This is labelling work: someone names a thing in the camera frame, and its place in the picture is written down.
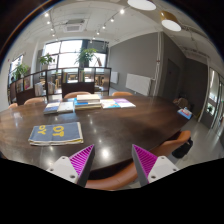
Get far brown chair right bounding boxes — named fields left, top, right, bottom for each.
left=112, top=91, right=133, bottom=97

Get gold white pendant lamp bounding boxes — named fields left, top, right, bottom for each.
left=160, top=10, right=181, bottom=32

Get right brown leather chair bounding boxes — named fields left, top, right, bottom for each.
left=151, top=130, right=191, bottom=156

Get brown leather chair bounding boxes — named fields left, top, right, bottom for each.
left=151, top=130, right=191, bottom=156
left=86, top=163, right=138, bottom=190

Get open book on left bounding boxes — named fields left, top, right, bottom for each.
left=43, top=102, right=74, bottom=114

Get potted plant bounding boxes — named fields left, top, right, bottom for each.
left=39, top=53, right=55, bottom=70
left=76, top=48, right=97, bottom=68
left=13, top=64, right=29, bottom=80

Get stack of books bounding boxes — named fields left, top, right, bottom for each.
left=74, top=94, right=101, bottom=110

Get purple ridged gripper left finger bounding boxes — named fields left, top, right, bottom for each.
left=47, top=145, right=95, bottom=187

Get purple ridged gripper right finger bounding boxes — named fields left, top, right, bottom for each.
left=132, top=145, right=178, bottom=186

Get ceiling air conditioner vent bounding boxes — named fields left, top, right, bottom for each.
left=63, top=19, right=85, bottom=33

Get blue book at table edge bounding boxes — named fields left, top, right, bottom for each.
left=178, top=108, right=192, bottom=119

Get black shelf divider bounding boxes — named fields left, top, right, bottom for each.
left=8, top=67, right=111, bottom=105

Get near brown leather chair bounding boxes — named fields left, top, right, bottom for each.
left=86, top=163, right=138, bottom=190

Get potted plant centre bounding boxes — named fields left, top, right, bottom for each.
left=76, top=48, right=97, bottom=68

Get far brown chair centre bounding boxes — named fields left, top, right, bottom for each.
left=64, top=91, right=91, bottom=99

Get open magazine on right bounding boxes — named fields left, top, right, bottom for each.
left=101, top=98, right=134, bottom=109

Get black bag on floor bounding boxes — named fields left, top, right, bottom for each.
left=172, top=139, right=193, bottom=158

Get far brown chair left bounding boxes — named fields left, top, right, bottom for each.
left=24, top=97, right=44, bottom=105

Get potted plant far left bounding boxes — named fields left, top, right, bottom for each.
left=13, top=64, right=29, bottom=80

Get white wall radiator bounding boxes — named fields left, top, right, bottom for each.
left=126, top=74, right=151, bottom=96

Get blue folded towel yellow letters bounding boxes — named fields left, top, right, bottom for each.
left=28, top=122, right=84, bottom=146

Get white round pendant lamp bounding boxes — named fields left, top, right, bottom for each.
left=127, top=0, right=156, bottom=11

